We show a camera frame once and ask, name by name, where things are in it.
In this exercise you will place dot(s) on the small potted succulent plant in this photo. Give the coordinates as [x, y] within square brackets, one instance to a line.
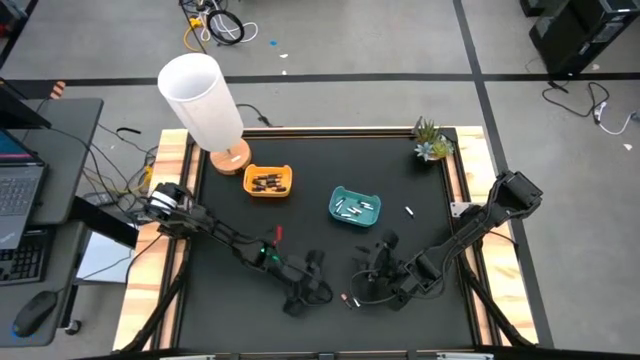
[432, 142]

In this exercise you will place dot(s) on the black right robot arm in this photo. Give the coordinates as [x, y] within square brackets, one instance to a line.
[465, 235]

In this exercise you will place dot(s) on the black computer tower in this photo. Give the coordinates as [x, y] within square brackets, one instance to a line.
[585, 35]

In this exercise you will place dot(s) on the teal plastic bin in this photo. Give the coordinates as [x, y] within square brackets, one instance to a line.
[360, 220]

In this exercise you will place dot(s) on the silver metal bracket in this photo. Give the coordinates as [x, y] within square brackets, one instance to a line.
[457, 209]

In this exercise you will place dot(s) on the black frame strut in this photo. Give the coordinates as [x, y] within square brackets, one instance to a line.
[497, 310]
[155, 305]

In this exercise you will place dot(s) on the black keyboard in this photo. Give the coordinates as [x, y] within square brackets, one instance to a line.
[25, 260]

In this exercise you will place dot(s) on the white lamp with wooden base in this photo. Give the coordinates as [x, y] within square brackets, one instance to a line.
[199, 95]

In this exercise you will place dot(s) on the light grey flat panel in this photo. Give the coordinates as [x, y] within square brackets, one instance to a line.
[105, 260]

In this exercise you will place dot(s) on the yellow plastic bin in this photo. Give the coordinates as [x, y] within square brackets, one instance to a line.
[250, 172]

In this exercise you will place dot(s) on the silver metal plate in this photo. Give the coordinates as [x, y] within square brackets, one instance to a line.
[465, 356]
[187, 357]

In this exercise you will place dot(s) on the small black box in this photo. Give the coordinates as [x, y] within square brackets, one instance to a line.
[531, 6]

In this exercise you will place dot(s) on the black desk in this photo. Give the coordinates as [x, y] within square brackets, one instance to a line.
[70, 150]

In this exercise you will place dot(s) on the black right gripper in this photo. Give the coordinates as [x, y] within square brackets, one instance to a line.
[390, 280]

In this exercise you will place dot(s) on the black desk caster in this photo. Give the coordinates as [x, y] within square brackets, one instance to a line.
[73, 327]

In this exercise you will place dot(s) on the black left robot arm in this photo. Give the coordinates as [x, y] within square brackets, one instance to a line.
[225, 240]

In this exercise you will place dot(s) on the black aluminium table frame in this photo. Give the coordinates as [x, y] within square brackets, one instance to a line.
[350, 132]

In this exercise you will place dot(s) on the black power adapter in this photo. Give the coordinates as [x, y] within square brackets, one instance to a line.
[100, 199]

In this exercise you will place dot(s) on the dark grey laptop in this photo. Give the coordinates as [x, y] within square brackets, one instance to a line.
[22, 195]

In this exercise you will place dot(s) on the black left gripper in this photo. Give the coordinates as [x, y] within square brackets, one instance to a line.
[305, 277]

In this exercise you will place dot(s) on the black slanted panel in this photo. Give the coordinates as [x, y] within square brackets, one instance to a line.
[107, 225]

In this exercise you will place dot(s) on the black table-level camera mount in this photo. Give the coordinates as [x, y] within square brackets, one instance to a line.
[326, 356]

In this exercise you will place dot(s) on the black computer mouse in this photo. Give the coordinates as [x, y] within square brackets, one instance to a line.
[35, 312]

